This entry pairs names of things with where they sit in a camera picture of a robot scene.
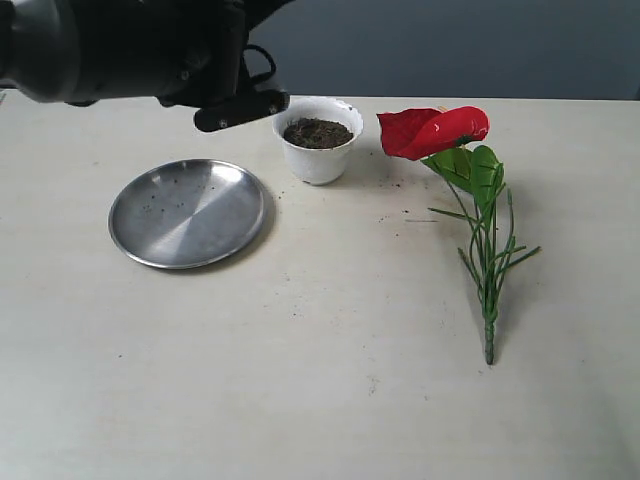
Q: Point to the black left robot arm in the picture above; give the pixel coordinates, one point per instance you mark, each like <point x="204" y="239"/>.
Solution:
<point x="185" y="53"/>

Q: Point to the red artificial anthurium flower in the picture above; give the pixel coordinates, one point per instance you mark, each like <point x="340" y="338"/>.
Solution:
<point x="450" y="143"/>

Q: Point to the round stainless steel plate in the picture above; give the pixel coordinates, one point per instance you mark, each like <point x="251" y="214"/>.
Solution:
<point x="188" y="214"/>

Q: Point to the white plastic flower pot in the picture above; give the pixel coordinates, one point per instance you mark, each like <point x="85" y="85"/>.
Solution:
<point x="318" y="166"/>

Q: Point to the dark soil in pot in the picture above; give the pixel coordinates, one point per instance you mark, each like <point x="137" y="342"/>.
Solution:
<point x="317" y="134"/>

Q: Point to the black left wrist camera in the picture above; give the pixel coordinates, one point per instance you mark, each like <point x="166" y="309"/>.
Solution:
<point x="241" y="109"/>

